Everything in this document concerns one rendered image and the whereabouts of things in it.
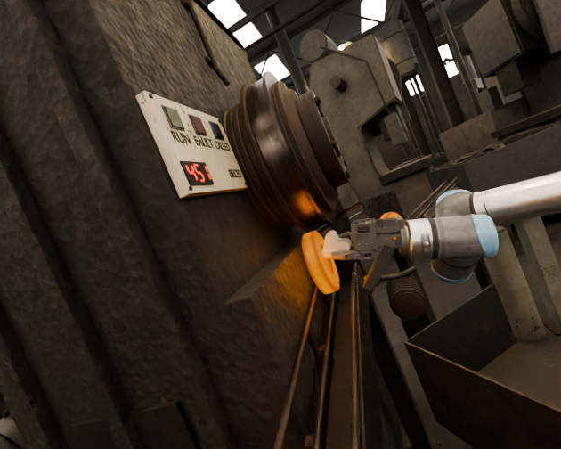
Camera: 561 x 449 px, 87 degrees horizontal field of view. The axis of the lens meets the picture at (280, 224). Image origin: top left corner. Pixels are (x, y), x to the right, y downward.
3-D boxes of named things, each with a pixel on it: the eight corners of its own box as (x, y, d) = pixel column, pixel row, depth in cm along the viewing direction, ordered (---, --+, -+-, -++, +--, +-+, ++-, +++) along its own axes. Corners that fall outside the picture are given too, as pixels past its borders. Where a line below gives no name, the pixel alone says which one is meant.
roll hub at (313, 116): (329, 191, 75) (286, 85, 74) (338, 186, 102) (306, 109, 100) (350, 182, 73) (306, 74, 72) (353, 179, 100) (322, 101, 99)
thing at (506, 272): (521, 344, 134) (480, 238, 132) (508, 330, 146) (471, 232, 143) (552, 338, 131) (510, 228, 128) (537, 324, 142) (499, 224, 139)
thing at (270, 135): (299, 248, 70) (219, 56, 67) (324, 218, 114) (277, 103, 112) (325, 238, 68) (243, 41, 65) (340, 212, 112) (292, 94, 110)
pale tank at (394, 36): (429, 183, 836) (369, 31, 814) (423, 183, 923) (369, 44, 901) (465, 170, 807) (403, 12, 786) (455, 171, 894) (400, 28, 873)
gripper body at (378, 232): (349, 220, 73) (402, 216, 70) (353, 254, 74) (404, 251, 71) (347, 224, 66) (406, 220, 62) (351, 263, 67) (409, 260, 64)
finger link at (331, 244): (311, 232, 72) (349, 230, 70) (313, 257, 73) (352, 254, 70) (308, 235, 69) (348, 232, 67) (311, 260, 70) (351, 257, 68)
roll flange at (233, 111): (262, 261, 73) (184, 78, 70) (301, 227, 117) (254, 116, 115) (299, 248, 70) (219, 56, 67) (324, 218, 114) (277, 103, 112)
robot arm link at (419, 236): (426, 253, 70) (434, 265, 61) (403, 254, 72) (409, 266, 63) (423, 216, 69) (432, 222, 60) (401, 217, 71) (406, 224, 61)
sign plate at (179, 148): (179, 199, 49) (134, 95, 48) (241, 190, 74) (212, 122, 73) (191, 193, 48) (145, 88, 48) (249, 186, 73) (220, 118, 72)
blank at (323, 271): (296, 247, 65) (310, 240, 64) (305, 227, 79) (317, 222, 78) (325, 306, 67) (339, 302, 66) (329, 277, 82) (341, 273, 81)
